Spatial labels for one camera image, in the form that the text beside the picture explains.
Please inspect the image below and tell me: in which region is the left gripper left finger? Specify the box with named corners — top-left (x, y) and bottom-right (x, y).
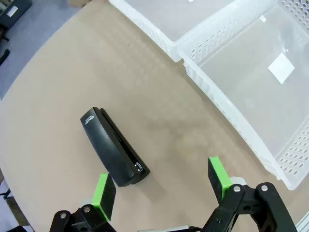
top-left (49, 173), bottom-right (118, 232)

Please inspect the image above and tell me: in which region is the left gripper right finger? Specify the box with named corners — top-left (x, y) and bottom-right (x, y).
top-left (201, 156), bottom-right (296, 232)

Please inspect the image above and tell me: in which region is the black stapler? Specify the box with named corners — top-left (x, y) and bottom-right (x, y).
top-left (80, 106), bottom-right (151, 188)

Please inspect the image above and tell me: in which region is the white perforated basket with sticker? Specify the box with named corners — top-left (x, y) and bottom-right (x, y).
top-left (177, 0), bottom-right (309, 191)

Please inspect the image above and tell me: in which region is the white square sticker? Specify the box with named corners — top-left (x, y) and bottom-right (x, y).
top-left (267, 53), bottom-right (295, 85)

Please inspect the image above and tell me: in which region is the white perforated plastic basket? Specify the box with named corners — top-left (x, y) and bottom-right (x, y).
top-left (108, 0), bottom-right (242, 62)

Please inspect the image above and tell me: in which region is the dark box with white label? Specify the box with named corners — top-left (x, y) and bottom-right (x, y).
top-left (0, 0), bottom-right (33, 30)

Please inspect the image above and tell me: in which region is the aluminium frame profile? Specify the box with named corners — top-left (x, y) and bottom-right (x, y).
top-left (295, 212), bottom-right (309, 232)

